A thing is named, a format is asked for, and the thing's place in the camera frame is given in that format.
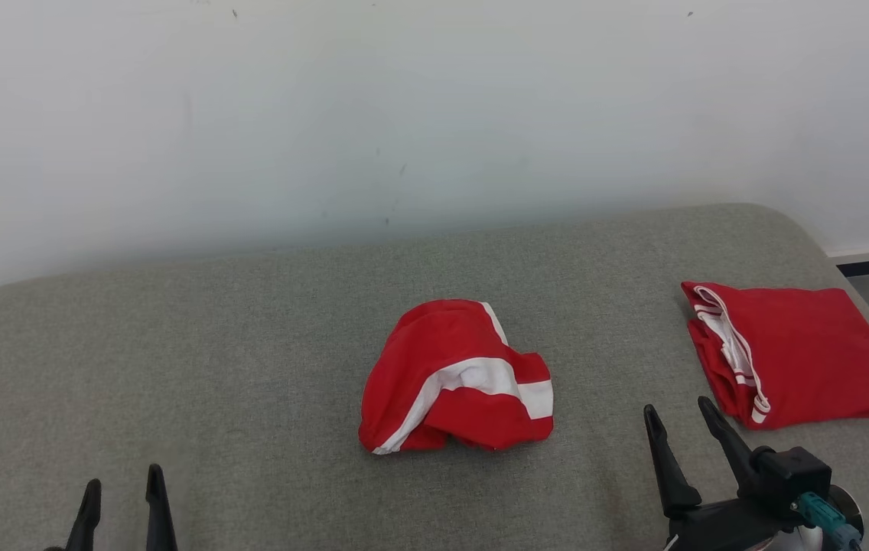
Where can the grey fabric sofa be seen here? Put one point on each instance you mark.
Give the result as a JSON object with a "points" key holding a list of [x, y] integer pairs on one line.
{"points": [[213, 367]]}

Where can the red basketball jersey white sleeves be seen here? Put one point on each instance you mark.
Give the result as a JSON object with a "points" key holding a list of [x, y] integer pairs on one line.
{"points": [[825, 352]]}

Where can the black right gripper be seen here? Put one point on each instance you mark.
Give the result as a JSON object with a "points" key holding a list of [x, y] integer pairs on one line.
{"points": [[717, 528]]}

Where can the red shorts white stripe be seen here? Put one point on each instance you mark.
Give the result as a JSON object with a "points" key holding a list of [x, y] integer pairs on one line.
{"points": [[442, 344]]}

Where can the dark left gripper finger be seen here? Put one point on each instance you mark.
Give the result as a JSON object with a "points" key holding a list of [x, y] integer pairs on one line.
{"points": [[160, 520], [86, 524]]}

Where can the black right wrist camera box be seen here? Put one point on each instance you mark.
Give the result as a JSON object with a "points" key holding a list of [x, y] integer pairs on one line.
{"points": [[790, 478]]}

